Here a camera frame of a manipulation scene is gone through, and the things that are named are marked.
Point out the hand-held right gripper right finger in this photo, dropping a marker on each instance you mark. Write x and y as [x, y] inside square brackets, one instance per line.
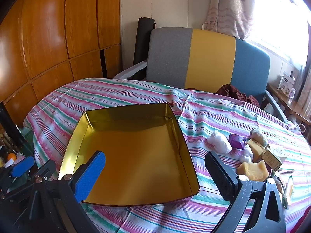
[221, 174]

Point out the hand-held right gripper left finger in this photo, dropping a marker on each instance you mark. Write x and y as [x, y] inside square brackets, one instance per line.
[90, 174]

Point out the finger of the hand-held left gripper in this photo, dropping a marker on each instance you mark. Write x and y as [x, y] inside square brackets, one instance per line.
[21, 168]
[47, 168]

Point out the yellow sponge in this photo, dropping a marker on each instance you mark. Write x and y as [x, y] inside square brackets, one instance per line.
[252, 170]

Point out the clear plastic bag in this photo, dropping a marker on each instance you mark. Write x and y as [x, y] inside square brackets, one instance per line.
[217, 142]

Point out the purple packet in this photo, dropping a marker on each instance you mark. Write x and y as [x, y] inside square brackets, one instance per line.
[237, 141]

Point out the beige cardboard box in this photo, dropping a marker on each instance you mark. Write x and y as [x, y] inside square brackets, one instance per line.
[255, 148]

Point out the gold metal tin box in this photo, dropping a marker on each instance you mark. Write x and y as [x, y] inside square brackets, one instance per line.
[136, 155]

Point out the green tea box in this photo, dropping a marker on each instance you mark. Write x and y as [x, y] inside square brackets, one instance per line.
[271, 160]

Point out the cream sock ball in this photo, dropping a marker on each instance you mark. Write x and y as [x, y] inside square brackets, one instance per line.
[258, 134]

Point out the green cracker packet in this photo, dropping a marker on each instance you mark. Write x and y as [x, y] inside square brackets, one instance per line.
[288, 191]

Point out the orange fruit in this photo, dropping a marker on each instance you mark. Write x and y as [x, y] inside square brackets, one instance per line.
[11, 155]

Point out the green glass table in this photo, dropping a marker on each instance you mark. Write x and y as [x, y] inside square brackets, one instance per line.
[28, 140]

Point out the small white cotton wad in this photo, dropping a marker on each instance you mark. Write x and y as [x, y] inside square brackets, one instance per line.
[246, 154]

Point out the black stand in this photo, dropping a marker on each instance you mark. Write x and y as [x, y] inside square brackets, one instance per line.
[9, 123]

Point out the striped tablecloth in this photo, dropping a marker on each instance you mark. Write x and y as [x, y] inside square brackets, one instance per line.
[218, 116]

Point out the white paper sheet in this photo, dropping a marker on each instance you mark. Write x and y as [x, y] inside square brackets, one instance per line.
[279, 150]

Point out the dark red cloth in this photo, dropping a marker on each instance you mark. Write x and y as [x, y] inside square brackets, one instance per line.
[233, 92]

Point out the wooden side table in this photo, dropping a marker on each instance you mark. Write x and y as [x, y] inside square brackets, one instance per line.
[291, 106]

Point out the small clear jar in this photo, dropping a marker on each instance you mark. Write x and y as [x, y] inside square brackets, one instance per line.
[292, 94]

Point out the white printed box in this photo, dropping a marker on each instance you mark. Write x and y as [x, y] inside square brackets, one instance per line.
[286, 83]

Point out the white chair armrest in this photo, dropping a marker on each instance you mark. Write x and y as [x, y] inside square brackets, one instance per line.
[131, 70]

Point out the grey yellow blue chair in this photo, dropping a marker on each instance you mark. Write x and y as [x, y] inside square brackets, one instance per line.
[211, 60]

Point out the wooden wardrobe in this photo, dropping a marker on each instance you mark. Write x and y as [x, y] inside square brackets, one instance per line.
[48, 29]

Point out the black rolled mat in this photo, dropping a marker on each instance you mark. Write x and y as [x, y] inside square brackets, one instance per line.
[143, 38]

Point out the window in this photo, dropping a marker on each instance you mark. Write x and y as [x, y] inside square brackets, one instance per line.
[279, 17]

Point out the pink patterned curtain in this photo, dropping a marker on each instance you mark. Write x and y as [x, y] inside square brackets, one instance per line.
[228, 4]

